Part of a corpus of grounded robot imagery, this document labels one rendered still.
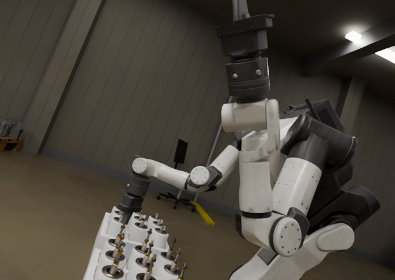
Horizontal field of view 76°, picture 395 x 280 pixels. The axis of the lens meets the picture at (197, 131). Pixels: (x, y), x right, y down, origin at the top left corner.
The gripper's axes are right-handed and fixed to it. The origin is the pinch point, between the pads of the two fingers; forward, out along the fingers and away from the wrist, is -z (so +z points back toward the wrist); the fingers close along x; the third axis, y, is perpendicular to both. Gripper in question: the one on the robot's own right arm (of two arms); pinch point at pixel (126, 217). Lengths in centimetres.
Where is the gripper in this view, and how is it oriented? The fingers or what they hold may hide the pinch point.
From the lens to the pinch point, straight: 120.0
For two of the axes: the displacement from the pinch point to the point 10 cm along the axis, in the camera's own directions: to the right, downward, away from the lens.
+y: -8.3, -2.4, 5.0
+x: 4.4, 2.5, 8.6
